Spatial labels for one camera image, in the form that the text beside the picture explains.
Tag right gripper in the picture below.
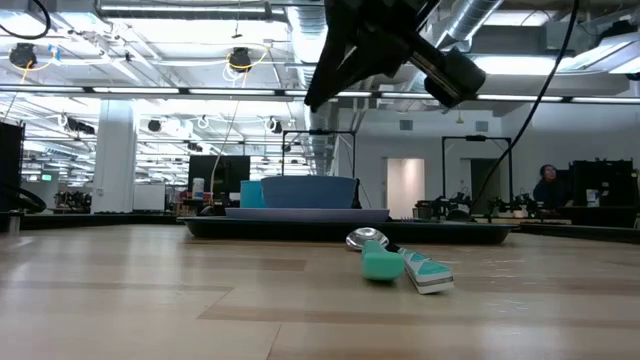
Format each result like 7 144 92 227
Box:
304 0 487 114

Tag blue bowl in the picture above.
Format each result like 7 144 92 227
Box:
260 175 359 210

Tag lavender plate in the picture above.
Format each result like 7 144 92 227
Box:
224 207 391 224

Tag spoon with teal handle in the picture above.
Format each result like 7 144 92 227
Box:
345 227 405 282

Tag knife with patterned teal handle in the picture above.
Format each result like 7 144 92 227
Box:
385 242 455 295

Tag dark green serving tray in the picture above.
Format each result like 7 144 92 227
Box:
178 215 519 246

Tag black monitor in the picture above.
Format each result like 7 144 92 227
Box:
188 154 251 202

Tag background robot arms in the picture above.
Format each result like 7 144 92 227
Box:
413 191 537 222

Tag person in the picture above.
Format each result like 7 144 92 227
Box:
532 163 576 210

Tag whiteboard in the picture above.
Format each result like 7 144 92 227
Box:
132 183 167 212

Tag white pillar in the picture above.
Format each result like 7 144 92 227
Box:
91 98 138 215

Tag black cabinet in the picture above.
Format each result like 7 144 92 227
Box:
572 158 640 209

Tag black panel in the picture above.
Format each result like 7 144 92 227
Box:
0 121 26 215

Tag silver ventilation duct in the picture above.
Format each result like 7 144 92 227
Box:
287 0 504 176

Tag black station frame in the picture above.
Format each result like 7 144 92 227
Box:
281 128 357 177
441 134 513 202

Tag black ceiling camera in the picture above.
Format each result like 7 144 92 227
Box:
8 42 39 69
228 46 254 74

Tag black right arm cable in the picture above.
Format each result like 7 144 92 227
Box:
469 0 581 211

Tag black aluminium table frame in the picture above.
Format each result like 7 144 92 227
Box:
0 212 640 246

